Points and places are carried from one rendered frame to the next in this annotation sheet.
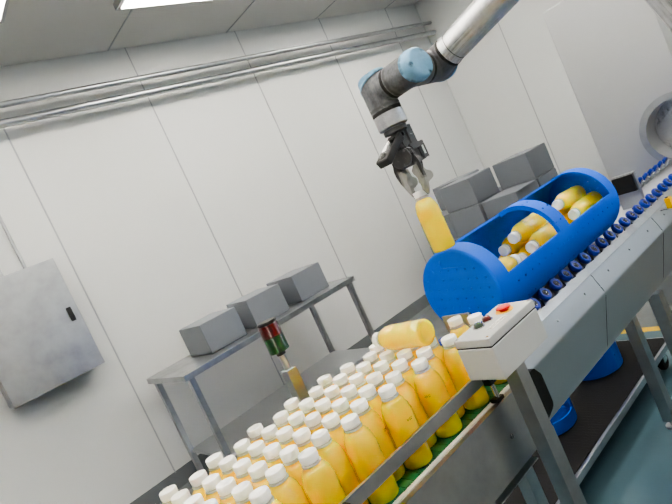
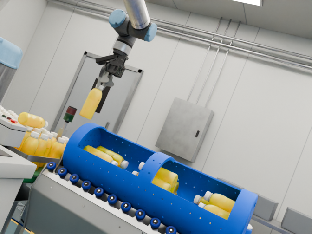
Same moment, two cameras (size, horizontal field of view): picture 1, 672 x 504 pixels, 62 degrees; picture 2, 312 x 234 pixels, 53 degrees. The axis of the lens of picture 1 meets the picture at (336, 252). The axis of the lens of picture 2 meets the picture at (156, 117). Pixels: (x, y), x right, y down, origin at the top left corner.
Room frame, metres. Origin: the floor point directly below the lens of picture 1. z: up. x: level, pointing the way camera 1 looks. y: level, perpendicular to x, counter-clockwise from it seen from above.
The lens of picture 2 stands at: (1.13, -1.88, 1.30)
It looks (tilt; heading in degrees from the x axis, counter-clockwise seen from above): 3 degrees up; 62
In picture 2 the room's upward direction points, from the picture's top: 23 degrees clockwise
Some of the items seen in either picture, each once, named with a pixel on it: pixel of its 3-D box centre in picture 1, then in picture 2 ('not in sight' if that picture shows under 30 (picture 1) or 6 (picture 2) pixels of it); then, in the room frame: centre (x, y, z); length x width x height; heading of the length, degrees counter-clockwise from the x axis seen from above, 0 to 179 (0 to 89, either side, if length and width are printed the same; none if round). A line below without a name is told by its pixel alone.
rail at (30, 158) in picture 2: not in sight; (54, 160); (1.57, -0.18, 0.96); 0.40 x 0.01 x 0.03; 38
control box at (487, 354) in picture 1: (501, 338); (1, 128); (1.26, -0.27, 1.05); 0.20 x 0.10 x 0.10; 128
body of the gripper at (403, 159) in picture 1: (404, 146); (115, 63); (1.63, -0.31, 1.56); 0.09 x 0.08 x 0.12; 131
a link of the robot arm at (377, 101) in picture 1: (379, 93); (128, 34); (1.63, -0.30, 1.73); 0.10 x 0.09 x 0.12; 42
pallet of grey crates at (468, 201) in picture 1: (497, 226); not in sight; (5.58, -1.59, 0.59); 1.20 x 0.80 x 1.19; 39
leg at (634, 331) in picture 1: (647, 362); not in sight; (2.32, -1.03, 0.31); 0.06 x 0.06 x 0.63; 38
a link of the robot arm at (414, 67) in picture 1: (408, 71); (122, 23); (1.56, -0.38, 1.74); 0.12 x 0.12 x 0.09; 42
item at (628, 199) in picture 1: (628, 191); not in sight; (2.44, -1.29, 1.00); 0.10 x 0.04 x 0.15; 38
